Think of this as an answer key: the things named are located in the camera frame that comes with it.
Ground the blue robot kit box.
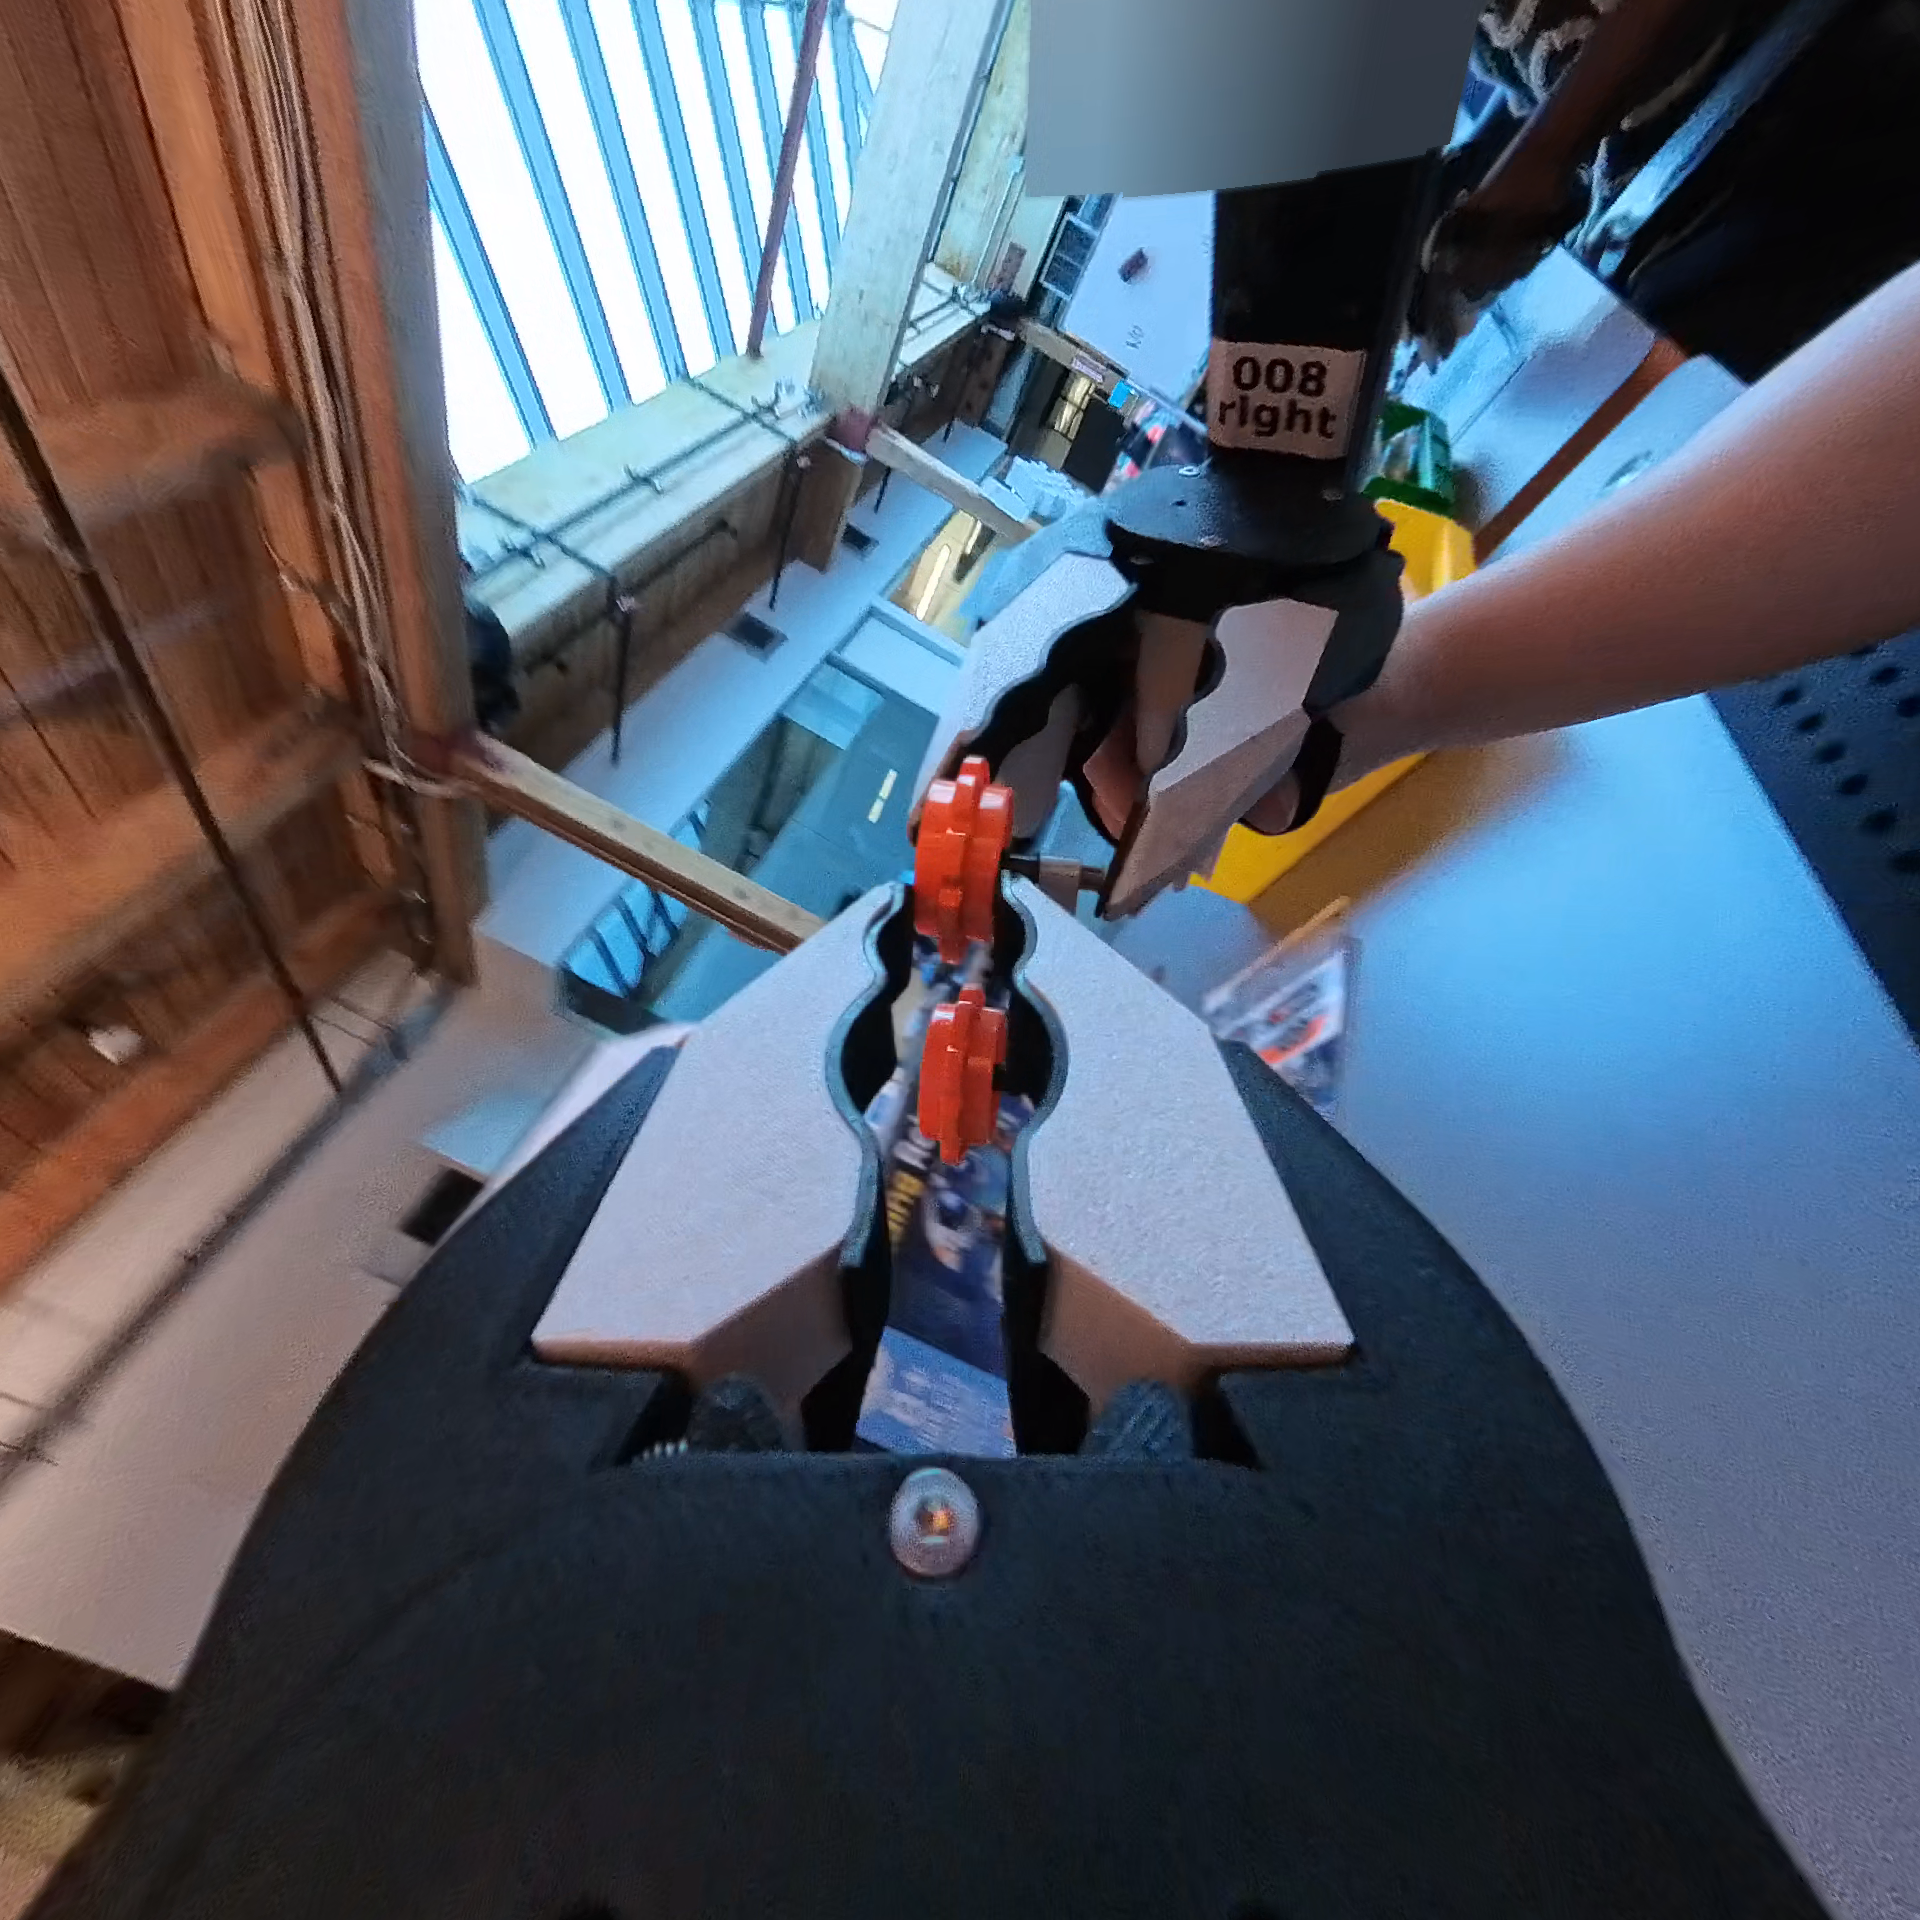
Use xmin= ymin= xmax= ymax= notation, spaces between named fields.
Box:
xmin=854 ymin=901 xmax=1038 ymax=1456

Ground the yellow plastic bin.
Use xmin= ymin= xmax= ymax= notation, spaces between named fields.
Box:
xmin=1200 ymin=497 xmax=1479 ymax=903

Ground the grey desk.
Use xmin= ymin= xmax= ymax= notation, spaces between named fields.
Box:
xmin=1111 ymin=661 xmax=1920 ymax=1920

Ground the person's right hand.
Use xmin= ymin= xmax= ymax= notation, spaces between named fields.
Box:
xmin=1078 ymin=705 xmax=1155 ymax=849

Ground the skylight window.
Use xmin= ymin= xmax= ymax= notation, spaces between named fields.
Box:
xmin=412 ymin=0 xmax=902 ymax=482

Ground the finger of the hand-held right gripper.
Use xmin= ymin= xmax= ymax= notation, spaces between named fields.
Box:
xmin=910 ymin=512 xmax=1145 ymax=829
xmin=1100 ymin=600 xmax=1344 ymax=922

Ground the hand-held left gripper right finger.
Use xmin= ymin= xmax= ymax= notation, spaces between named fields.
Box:
xmin=997 ymin=883 xmax=1360 ymax=1427

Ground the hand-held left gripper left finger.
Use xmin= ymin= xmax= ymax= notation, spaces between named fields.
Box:
xmin=533 ymin=883 xmax=910 ymax=1427

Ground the grey beam with orange gears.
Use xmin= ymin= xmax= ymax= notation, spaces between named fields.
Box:
xmin=904 ymin=755 xmax=1120 ymax=1169

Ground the black perforated panel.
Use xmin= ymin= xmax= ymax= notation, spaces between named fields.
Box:
xmin=1710 ymin=631 xmax=1920 ymax=1041

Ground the printed sticker sheet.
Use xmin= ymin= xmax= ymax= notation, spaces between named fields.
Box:
xmin=1200 ymin=897 xmax=1360 ymax=1121

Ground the person's right forearm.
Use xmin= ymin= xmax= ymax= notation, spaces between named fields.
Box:
xmin=1342 ymin=263 xmax=1920 ymax=788

